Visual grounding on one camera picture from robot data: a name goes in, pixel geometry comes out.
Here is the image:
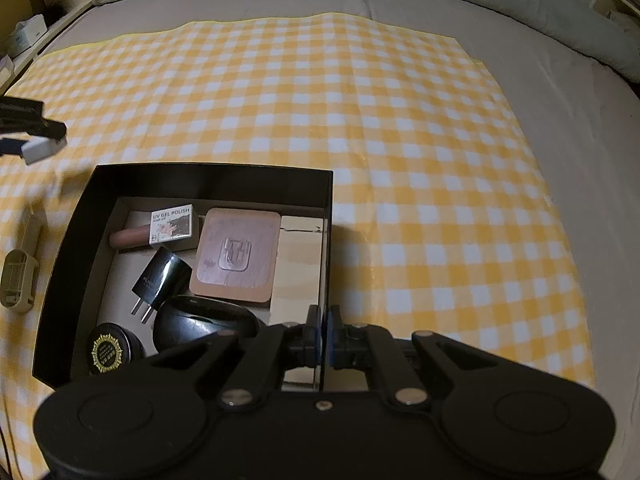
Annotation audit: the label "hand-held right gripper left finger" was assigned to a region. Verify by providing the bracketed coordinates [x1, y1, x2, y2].
[144, 305, 323, 409]

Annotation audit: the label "white charger plug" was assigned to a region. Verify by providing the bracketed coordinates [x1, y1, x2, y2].
[23, 136, 65, 166]

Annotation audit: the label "black oval case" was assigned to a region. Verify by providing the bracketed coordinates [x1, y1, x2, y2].
[152, 296, 261, 356]

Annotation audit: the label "small white printed box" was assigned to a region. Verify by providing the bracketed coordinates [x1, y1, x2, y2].
[149, 205, 197, 247]

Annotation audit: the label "black jar with gold label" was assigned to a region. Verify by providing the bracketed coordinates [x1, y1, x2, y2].
[86, 322, 147, 377]

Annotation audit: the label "white tissue box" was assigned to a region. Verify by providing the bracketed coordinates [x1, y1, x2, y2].
[7, 14, 49, 59]

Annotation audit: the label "black charger plug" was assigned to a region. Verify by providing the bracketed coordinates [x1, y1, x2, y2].
[131, 247, 193, 323]

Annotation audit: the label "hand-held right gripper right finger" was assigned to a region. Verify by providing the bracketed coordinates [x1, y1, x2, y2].
[327, 306, 496, 409]

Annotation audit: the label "brown cosmetic tube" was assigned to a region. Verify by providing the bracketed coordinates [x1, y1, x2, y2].
[109, 226, 152, 250]

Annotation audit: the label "black storage box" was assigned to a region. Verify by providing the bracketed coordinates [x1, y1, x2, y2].
[31, 162, 335, 393]

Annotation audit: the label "grey comforter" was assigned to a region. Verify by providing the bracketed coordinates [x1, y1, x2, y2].
[325, 0, 640, 86]

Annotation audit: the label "yellow checkered cloth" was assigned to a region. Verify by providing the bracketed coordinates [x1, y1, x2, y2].
[0, 12, 598, 480]

